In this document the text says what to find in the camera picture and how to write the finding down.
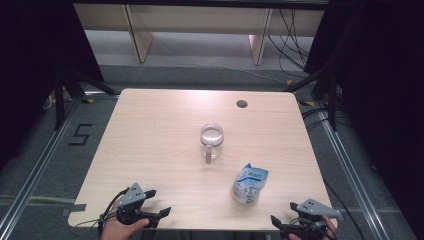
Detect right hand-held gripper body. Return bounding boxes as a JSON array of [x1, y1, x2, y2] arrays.
[[281, 198, 344, 240]]

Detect light wooden desk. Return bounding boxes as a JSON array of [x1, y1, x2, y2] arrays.
[[73, 3, 326, 66]]

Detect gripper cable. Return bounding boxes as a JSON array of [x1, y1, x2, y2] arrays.
[[289, 215, 336, 240], [74, 188, 130, 236]]

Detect aluminium floor rail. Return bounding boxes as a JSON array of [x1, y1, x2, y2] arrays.
[[314, 100, 392, 240], [0, 98, 83, 234]]

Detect person's left hand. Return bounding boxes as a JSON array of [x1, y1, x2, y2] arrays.
[[100, 208, 151, 240]]

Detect black metal stand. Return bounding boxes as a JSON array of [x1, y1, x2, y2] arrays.
[[284, 66, 339, 132], [53, 66, 120, 131]]

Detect black hanging cables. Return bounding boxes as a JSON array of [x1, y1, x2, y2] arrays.
[[267, 9, 312, 72]]

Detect clear glass jar with handle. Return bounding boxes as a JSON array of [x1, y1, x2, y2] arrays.
[[199, 123, 225, 165]]

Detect black floor cables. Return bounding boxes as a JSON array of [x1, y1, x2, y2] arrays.
[[300, 106, 352, 132]]

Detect blue and white plastic bag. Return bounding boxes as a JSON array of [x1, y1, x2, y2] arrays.
[[230, 162, 270, 205]]

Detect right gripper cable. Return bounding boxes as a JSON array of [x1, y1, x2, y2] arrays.
[[289, 215, 336, 240]]

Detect grey tape strip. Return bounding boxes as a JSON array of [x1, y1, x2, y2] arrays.
[[61, 203, 87, 216]]

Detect person's right hand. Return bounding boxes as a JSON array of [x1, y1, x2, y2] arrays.
[[288, 214, 338, 240]]

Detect black curtain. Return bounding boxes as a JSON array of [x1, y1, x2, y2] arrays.
[[304, 0, 424, 240], [0, 0, 105, 172]]

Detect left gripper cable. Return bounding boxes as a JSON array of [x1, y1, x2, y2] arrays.
[[74, 188, 130, 236]]

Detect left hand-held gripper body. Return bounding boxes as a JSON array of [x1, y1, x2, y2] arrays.
[[116, 182, 158, 229]]

